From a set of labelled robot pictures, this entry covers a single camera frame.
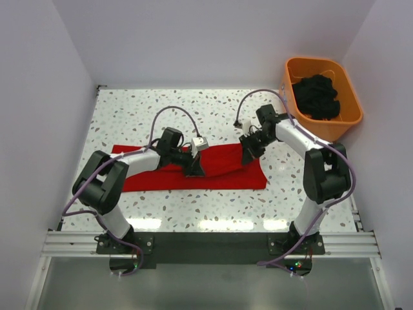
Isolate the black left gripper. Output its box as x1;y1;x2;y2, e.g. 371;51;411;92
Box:
169;146;205;177

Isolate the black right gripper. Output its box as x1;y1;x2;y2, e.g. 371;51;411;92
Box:
239;130;276;166

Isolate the red t-shirt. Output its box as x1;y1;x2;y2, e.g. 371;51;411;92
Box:
123;143;267;192

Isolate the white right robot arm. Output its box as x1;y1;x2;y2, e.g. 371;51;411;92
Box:
234;105;352;254

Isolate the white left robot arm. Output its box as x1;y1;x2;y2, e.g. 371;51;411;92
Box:
72;127;208;253

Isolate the black clothes pile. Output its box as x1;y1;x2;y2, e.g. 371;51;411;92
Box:
292;74;341;120

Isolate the orange plastic basket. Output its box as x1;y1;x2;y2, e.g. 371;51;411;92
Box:
279;57;363;141

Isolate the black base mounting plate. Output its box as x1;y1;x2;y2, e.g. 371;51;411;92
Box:
96;231;326;277

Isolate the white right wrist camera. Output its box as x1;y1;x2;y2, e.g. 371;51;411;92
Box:
241;119;252;136

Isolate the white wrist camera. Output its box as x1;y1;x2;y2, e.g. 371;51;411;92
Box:
190;136;209;152
241;119;252;136

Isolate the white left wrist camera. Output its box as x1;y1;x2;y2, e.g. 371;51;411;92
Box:
190;136;209;152

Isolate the aluminium frame rail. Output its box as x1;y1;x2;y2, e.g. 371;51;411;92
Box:
41;231;381;258

